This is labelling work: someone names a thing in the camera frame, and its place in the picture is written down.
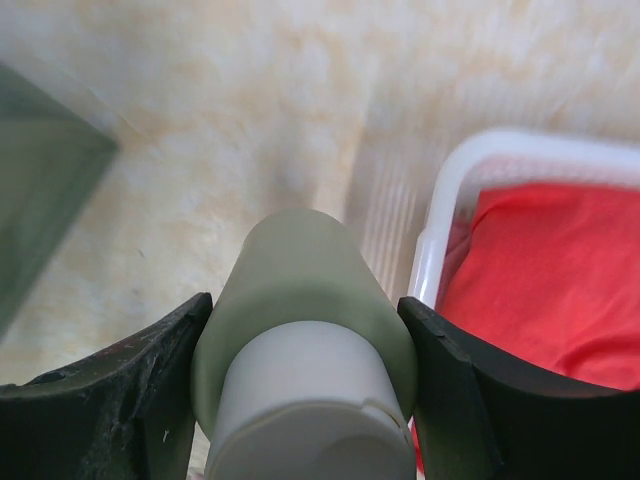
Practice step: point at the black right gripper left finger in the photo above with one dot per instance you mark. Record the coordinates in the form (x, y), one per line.
(123, 412)

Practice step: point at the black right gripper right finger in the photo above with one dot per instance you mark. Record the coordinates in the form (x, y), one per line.
(483, 413)

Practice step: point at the pale green white-capped bottle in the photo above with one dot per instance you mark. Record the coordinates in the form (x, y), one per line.
(304, 369)

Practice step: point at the green canvas bag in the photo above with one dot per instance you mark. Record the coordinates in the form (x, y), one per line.
(51, 161)

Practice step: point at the red cloth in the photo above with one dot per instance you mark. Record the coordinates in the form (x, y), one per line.
(550, 275)

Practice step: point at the white plastic basket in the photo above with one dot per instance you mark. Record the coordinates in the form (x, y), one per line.
(501, 158)

